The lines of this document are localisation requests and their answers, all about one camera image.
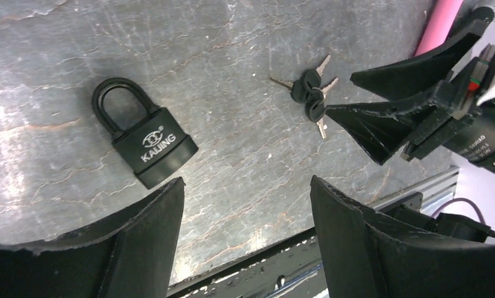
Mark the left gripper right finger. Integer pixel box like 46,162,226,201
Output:
310,176,495,297

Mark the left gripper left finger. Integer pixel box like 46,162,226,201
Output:
0,178,185,297

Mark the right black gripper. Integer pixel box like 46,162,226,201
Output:
325,6,495,165

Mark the black key bunch large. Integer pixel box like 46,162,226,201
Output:
269,54,338,140

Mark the black padlock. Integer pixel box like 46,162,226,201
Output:
91,78,199,189

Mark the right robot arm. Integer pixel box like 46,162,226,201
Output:
325,5,495,174

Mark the pink toy microphone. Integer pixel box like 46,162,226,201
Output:
414,0,463,56

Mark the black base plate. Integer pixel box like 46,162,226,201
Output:
166,191,495,298

